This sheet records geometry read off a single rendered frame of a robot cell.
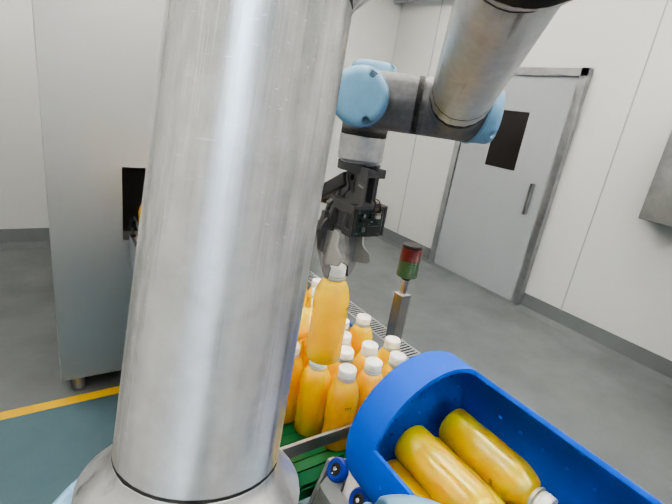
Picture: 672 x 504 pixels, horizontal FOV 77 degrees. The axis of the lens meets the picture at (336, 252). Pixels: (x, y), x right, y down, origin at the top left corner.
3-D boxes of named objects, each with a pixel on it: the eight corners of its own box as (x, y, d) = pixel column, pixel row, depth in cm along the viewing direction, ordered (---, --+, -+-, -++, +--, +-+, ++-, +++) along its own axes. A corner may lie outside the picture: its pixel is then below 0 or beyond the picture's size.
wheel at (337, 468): (348, 467, 79) (354, 469, 80) (335, 450, 82) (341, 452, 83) (333, 487, 78) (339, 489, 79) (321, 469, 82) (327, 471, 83)
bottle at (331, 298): (299, 361, 82) (311, 272, 76) (312, 345, 89) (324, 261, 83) (333, 372, 80) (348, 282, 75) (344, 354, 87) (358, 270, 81)
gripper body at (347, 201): (346, 241, 68) (358, 166, 65) (319, 226, 75) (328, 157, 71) (383, 239, 73) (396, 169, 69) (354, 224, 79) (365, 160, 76)
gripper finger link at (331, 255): (326, 287, 72) (342, 236, 70) (309, 274, 76) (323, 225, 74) (341, 288, 74) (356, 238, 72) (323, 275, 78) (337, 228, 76)
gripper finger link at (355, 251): (360, 286, 76) (361, 238, 72) (342, 273, 81) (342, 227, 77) (374, 281, 78) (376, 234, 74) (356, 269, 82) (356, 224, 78)
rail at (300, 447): (274, 464, 81) (275, 452, 80) (272, 461, 82) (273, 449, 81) (424, 409, 103) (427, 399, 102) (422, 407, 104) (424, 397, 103)
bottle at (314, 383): (325, 440, 96) (336, 370, 91) (294, 440, 95) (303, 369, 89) (321, 418, 103) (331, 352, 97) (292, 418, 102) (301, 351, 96)
